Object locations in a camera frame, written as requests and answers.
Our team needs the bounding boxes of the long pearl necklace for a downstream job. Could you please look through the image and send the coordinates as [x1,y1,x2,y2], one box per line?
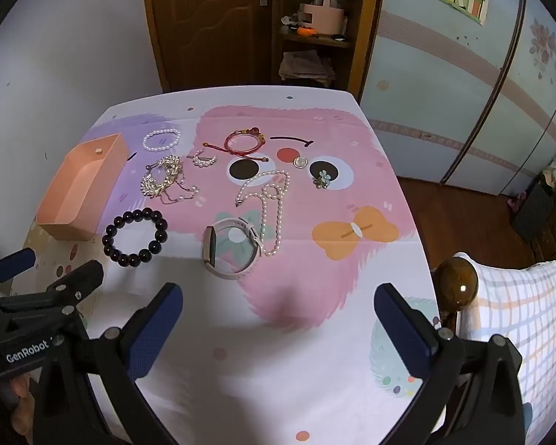
[235,170,291,257]

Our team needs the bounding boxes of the pale blue wardrobe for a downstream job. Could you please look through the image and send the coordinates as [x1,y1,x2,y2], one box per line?
[357,0,556,200]

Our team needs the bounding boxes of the pink storage basket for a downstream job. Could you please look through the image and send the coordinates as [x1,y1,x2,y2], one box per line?
[298,0,348,33]

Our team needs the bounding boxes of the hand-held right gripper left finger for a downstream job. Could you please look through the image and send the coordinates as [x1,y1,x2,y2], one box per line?
[30,282,185,445]

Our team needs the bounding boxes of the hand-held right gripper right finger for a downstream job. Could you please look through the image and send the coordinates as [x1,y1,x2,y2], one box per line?
[373,282,526,445]

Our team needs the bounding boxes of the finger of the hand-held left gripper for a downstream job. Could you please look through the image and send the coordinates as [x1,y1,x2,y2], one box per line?
[0,247,37,296]
[0,260,105,322]

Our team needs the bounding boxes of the folded beige cloth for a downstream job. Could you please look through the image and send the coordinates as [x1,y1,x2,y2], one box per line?
[278,50,337,83]

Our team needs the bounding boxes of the thin pearl chain bracelet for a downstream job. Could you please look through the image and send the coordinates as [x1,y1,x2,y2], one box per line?
[160,181,201,205]

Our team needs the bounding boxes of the pink plastic tray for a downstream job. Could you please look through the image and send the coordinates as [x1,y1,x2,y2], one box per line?
[36,133,130,242]

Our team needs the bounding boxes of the wooden bedpost knob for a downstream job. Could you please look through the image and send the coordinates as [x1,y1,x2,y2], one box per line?
[433,254,479,334]

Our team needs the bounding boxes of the gold pearl chain jewellery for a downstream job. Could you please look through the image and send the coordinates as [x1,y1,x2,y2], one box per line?
[140,154,185,198]

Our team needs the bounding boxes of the dark bead bracelet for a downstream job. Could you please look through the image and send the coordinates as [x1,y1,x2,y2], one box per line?
[102,208,169,268]

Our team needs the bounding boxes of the red cord bracelet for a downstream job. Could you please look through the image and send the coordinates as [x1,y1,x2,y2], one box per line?
[203,127,270,161]

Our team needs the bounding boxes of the dark wooden cabinet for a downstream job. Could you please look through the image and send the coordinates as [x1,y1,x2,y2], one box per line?
[510,139,556,270]

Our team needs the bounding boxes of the white pearl bracelet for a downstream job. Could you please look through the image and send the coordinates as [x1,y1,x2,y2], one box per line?
[143,127,181,152]

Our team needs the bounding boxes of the pink strap watch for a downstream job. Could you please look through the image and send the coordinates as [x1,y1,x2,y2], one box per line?
[203,217,263,281]

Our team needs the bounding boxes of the wooden shelf unit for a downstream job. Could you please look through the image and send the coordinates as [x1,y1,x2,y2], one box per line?
[271,0,387,93]

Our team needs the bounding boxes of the plaid bed sheet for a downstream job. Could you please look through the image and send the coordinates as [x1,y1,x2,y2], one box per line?
[454,250,556,445]

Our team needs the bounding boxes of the person's left hand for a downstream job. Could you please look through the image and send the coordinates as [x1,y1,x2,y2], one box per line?
[9,373,36,432]

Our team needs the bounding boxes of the wooden door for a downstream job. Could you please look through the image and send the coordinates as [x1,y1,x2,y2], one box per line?
[141,0,279,93]

